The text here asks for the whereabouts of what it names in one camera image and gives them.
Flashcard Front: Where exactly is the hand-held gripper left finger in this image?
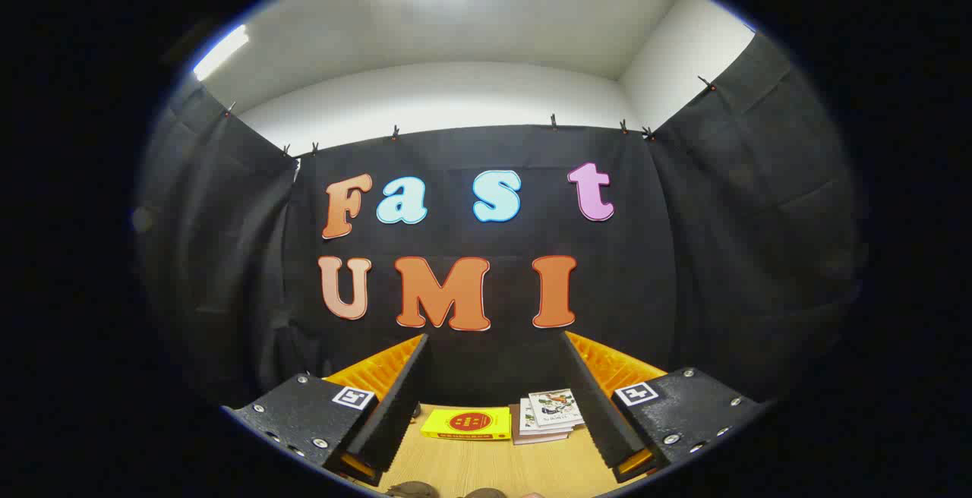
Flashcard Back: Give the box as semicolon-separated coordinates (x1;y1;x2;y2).
224;333;432;487

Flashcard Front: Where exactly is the yellow book with red circle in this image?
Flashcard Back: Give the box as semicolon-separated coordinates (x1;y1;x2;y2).
420;407;512;442

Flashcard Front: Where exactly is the row of black cloth clips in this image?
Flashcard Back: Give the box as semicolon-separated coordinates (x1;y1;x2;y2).
222;75;718;161

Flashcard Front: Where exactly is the white book with illustrated cover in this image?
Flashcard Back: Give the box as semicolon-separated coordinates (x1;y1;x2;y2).
528;389;585;428

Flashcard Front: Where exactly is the ceiling light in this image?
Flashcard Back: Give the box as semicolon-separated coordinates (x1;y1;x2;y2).
191;24;250;81

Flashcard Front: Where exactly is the black backdrop cloth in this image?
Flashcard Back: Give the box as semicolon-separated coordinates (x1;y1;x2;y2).
137;31;866;411

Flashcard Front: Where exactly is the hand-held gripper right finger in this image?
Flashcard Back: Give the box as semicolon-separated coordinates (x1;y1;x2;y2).
562;331;764;485

